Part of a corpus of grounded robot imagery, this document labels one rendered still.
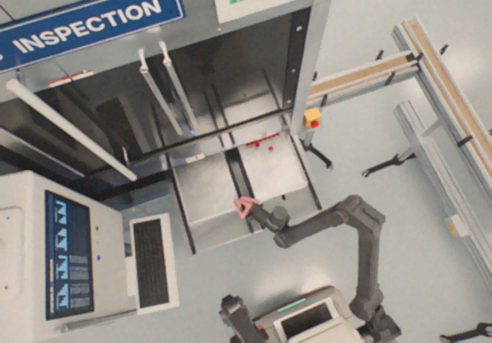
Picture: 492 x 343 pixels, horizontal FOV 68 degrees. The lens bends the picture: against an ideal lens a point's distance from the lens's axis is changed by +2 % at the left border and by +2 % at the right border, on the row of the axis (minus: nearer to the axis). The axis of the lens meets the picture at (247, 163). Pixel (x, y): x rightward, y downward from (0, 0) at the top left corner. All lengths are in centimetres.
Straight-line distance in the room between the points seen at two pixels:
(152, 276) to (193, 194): 43
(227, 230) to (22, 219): 87
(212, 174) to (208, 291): 106
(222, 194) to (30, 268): 89
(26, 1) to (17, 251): 68
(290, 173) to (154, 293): 86
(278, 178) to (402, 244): 126
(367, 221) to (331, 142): 177
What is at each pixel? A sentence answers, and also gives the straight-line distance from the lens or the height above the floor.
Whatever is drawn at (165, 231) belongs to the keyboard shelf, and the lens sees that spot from 186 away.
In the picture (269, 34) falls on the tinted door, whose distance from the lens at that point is 109.
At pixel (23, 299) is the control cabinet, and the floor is 155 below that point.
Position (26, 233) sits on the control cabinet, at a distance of 125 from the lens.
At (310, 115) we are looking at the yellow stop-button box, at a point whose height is 103.
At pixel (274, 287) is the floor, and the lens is 259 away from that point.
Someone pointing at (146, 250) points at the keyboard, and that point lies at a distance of 185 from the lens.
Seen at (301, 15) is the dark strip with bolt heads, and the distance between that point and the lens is 107.
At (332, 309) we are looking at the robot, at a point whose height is 104.
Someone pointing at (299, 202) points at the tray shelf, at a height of 88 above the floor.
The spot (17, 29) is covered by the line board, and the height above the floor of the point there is 200.
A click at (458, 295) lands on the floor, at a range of 288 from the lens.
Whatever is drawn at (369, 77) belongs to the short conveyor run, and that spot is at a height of 97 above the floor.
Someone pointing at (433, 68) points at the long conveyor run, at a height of 97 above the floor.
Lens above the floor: 259
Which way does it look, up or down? 72 degrees down
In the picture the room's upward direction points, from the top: 8 degrees counter-clockwise
